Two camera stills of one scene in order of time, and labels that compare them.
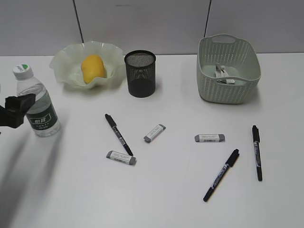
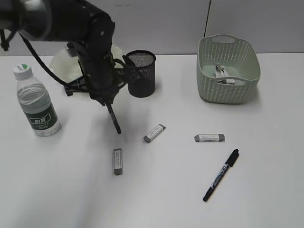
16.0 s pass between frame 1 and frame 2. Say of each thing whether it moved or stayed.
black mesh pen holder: stayed
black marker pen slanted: stayed
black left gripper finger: moved
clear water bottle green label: stayed
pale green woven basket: stayed
